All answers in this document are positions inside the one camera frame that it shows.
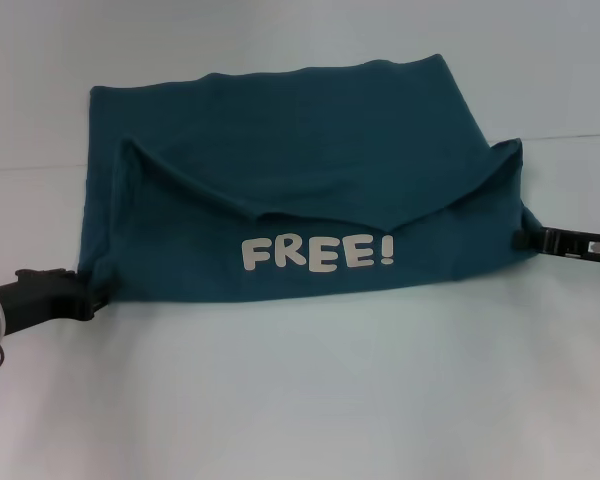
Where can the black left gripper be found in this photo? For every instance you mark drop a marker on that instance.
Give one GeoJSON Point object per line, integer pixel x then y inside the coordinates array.
{"type": "Point", "coordinates": [35, 297]}

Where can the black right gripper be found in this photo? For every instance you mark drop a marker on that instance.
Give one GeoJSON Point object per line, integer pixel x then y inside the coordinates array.
{"type": "Point", "coordinates": [575, 244]}

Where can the teal blue t-shirt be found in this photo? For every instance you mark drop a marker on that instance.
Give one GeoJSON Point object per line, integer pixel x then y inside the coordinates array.
{"type": "Point", "coordinates": [300, 150]}

